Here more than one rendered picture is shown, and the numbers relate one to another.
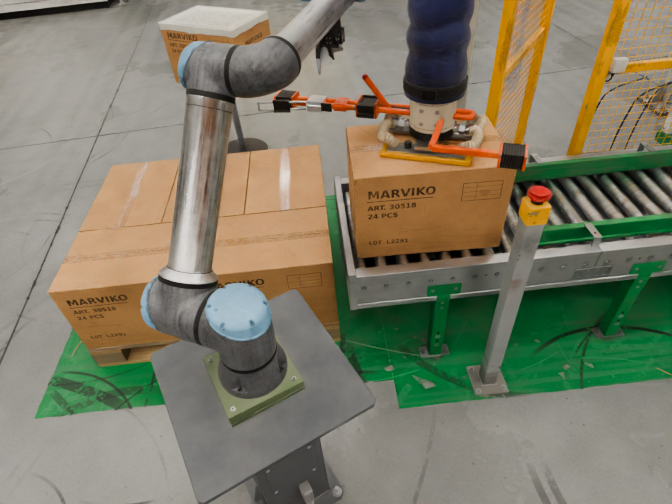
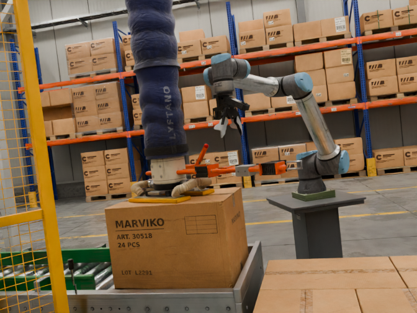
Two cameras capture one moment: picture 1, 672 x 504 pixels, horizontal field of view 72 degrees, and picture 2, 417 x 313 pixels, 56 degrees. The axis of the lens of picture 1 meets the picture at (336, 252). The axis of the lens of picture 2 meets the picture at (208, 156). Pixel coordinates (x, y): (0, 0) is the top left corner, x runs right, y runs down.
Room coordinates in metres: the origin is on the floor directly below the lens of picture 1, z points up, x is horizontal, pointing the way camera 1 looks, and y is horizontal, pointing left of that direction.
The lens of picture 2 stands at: (3.48, 0.35, 1.23)
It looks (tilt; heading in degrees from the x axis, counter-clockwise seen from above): 3 degrees down; 196
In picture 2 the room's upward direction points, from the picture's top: 7 degrees counter-clockwise
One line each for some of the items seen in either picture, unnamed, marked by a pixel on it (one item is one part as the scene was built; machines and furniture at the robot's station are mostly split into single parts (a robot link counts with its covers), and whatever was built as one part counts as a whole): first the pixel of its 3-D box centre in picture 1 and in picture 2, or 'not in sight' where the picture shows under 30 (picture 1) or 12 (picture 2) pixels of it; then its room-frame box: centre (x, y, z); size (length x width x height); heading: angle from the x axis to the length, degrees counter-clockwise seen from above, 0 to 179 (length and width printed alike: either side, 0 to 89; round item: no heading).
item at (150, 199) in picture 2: not in sight; (157, 195); (1.70, -0.44, 0.98); 0.34 x 0.10 x 0.05; 68
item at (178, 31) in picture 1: (220, 48); not in sight; (3.35, 0.67, 0.82); 0.60 x 0.40 x 0.40; 59
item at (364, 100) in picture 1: (368, 106); (206, 170); (1.71, -0.18, 1.08); 0.10 x 0.08 x 0.06; 158
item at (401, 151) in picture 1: (426, 149); (183, 189); (1.53, -0.37, 0.98); 0.34 x 0.10 x 0.05; 68
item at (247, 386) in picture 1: (250, 357); (311, 184); (0.75, 0.26, 0.84); 0.19 x 0.19 x 0.10
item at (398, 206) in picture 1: (421, 186); (180, 235); (1.61, -0.39, 0.75); 0.60 x 0.40 x 0.40; 90
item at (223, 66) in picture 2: not in sight; (222, 68); (1.76, -0.04, 1.53); 0.10 x 0.09 x 0.12; 155
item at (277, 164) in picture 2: (287, 99); (272, 167); (1.85, 0.14, 1.08); 0.08 x 0.07 x 0.05; 68
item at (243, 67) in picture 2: not in sight; (235, 69); (1.65, 0.00, 1.54); 0.12 x 0.12 x 0.09; 65
